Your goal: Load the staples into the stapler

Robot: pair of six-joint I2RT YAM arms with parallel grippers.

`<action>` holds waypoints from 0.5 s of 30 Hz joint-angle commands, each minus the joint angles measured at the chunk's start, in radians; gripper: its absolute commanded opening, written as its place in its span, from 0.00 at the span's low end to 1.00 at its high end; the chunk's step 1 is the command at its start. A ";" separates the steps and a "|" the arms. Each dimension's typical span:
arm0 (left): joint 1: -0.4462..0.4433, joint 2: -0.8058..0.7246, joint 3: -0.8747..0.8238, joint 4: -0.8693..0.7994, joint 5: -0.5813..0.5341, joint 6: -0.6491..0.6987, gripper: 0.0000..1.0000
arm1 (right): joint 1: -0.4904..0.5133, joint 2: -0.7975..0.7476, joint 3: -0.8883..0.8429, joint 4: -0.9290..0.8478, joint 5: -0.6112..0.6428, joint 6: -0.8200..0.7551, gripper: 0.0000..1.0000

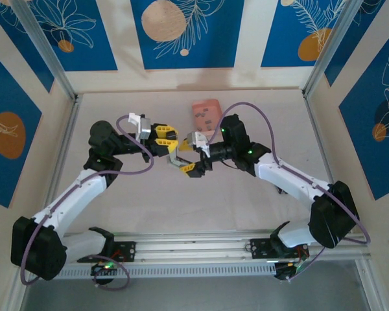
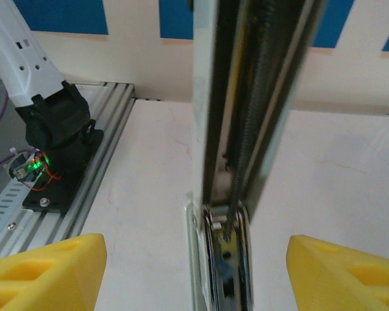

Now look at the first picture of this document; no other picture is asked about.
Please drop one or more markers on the pink plastic tray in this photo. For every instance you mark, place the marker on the pink plastic tray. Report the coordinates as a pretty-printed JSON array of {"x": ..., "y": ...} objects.
[{"x": 210, "y": 107}]

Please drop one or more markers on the aluminium table side rail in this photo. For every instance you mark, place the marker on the aluminium table side rail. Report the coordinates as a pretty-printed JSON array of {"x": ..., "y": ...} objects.
[
  {"x": 66, "y": 139},
  {"x": 321, "y": 139}
]

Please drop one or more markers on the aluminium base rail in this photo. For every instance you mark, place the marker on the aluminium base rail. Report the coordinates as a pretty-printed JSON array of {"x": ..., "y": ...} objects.
[{"x": 194, "y": 247}]

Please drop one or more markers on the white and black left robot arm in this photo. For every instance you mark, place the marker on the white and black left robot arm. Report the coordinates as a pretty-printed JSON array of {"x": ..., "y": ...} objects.
[{"x": 71, "y": 194}]

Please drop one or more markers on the aluminium frame post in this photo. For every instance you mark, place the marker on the aluminium frame post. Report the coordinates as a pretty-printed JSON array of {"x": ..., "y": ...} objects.
[
  {"x": 330, "y": 42},
  {"x": 42, "y": 42}
]

